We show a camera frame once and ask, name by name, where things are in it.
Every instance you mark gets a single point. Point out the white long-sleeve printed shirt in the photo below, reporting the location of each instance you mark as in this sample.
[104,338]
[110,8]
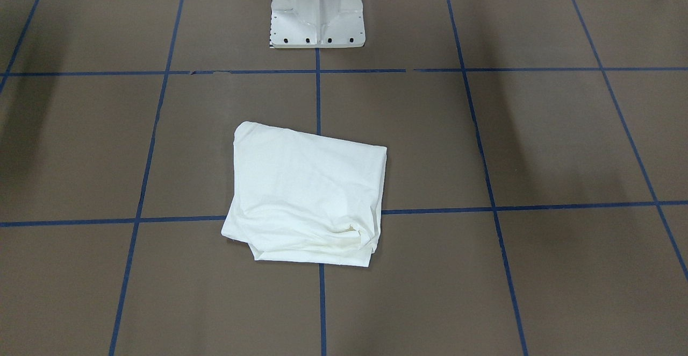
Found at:
[305,198]

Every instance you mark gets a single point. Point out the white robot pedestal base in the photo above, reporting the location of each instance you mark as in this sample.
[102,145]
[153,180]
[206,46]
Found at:
[317,24]

